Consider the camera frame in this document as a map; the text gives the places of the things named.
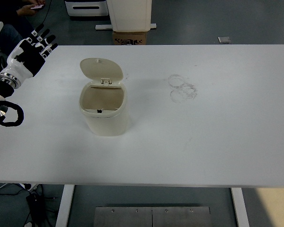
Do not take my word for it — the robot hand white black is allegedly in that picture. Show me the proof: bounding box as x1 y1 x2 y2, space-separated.
4 24 59 79

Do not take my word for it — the cream trash bin with lid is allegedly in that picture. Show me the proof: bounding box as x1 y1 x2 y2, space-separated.
79 57 129 137

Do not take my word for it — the person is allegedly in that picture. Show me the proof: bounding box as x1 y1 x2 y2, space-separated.
0 0 46 57

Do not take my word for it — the white appliance with black slot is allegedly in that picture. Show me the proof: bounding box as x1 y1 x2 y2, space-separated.
63 0 109 21

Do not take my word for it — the white floor base bar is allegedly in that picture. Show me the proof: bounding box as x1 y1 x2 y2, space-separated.
95 23 157 31

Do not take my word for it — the cardboard box black print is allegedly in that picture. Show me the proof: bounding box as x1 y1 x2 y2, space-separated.
112 30 147 45

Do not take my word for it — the white power strip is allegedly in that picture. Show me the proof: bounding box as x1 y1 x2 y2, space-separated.
20 183 39 192

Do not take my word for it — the cream tall cabinet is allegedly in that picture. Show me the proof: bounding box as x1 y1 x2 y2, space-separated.
107 0 152 33

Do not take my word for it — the black power adapter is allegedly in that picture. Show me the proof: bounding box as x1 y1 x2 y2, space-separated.
26 194 42 211

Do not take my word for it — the white table leg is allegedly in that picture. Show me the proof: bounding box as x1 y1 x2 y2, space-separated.
230 187 249 227
55 185 75 227

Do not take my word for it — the grey metal plate with screws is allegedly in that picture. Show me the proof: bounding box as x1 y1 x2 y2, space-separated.
151 207 211 227
94 207 153 227

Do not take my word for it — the black floor cable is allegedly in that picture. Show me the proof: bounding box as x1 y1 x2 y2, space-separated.
41 0 53 25

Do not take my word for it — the black cable under table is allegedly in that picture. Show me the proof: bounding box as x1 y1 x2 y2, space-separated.
0 184 32 197

